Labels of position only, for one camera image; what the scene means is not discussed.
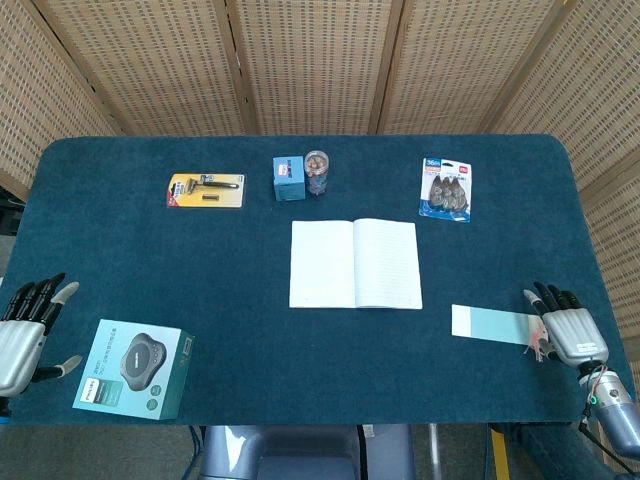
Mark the small light blue box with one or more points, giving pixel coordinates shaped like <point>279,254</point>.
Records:
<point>289,187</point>

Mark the silver table leg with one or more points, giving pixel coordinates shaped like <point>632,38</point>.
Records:
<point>434,450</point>

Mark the yellow razor blister pack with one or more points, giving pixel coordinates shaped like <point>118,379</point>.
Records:
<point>220,197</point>

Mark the blue-grey robot torso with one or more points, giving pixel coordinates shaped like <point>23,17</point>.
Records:
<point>300,450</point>

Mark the green speaker product box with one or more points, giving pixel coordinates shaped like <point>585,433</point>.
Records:
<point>130,370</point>

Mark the blue correction tape pack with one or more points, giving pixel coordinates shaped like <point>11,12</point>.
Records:
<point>445,192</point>

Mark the open white lined notebook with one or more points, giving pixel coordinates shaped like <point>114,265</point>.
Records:
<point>325,265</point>

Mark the clear plastic candy jar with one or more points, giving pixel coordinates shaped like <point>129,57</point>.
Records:
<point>316,175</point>

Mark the blue and cream bookmark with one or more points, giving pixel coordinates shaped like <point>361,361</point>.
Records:
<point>490,324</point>

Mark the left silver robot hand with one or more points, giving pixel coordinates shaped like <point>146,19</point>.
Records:
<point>17,350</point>

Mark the teal table cloth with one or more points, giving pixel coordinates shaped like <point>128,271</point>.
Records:
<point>225,280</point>

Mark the woven wooden folding screen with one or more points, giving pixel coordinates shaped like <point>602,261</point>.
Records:
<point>320,65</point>

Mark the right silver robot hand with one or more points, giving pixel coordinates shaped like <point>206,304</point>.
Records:
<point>575,335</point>

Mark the black equipment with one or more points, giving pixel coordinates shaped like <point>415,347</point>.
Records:
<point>7,210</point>

